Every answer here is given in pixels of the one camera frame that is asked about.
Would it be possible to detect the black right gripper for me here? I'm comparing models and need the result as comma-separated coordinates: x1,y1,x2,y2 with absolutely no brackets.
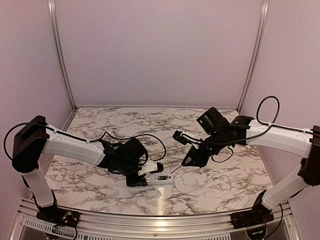
181,130,227,168

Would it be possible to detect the white remote control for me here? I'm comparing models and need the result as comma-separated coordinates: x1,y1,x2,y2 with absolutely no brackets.
145,174,174,186

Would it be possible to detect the white battery cover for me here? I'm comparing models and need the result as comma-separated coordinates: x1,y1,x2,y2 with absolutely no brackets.
240,195,251,208

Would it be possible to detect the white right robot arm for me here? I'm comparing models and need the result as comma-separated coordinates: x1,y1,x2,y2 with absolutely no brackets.
173,107,320,224

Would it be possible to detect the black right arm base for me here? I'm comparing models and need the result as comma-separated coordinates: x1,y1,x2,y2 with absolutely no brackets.
230,190,275,229

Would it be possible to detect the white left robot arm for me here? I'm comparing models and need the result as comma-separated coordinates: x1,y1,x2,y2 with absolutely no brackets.
12,115,149,223

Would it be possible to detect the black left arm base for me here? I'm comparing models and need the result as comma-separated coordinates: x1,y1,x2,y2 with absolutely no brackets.
33,191,80,228

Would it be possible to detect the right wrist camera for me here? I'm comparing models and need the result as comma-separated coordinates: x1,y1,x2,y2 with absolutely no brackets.
172,130,190,146

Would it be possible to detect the aluminium front rail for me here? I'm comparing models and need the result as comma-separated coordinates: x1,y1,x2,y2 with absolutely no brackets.
9,199,301,240

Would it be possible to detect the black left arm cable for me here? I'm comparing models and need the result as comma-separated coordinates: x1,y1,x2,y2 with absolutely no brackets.
2,122,167,166

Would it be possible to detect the aluminium right corner post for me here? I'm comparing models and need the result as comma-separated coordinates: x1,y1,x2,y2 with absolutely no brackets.
236,0,270,113

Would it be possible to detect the aluminium corner post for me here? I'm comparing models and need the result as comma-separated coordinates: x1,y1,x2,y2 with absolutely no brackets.
47,0,77,112
236,0,270,113

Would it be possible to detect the aluminium left corner post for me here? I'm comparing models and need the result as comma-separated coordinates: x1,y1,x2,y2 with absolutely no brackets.
47,0,77,112

